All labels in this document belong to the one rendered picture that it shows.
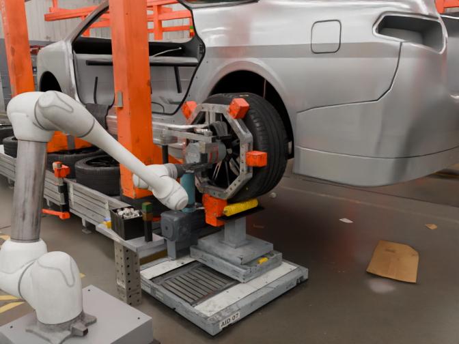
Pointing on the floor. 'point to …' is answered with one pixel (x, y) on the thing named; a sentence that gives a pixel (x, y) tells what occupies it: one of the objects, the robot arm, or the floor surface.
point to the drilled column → (128, 275)
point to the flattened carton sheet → (394, 261)
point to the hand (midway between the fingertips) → (204, 165)
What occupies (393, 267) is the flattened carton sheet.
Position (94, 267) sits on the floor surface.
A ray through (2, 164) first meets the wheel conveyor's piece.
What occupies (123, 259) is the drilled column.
